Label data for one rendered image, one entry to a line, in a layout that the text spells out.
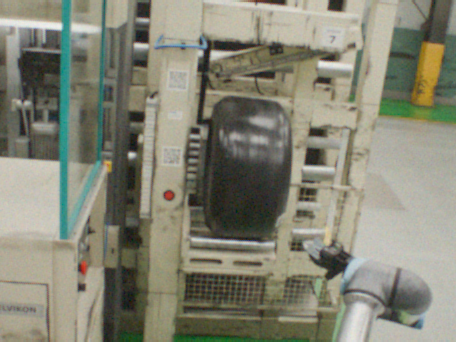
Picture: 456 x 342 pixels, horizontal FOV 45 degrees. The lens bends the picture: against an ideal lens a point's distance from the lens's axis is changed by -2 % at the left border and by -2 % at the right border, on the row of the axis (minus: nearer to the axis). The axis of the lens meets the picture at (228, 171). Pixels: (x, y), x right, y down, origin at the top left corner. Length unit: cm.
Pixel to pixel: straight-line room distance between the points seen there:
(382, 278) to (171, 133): 96
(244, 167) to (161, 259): 58
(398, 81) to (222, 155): 976
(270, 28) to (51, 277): 137
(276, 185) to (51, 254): 91
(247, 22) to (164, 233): 90
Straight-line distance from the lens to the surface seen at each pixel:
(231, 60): 243
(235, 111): 203
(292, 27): 231
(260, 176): 195
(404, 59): 1155
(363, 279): 155
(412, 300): 157
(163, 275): 232
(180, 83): 204
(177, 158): 211
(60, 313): 144
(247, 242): 218
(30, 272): 139
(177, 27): 201
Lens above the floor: 187
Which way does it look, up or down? 19 degrees down
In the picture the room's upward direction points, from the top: 6 degrees clockwise
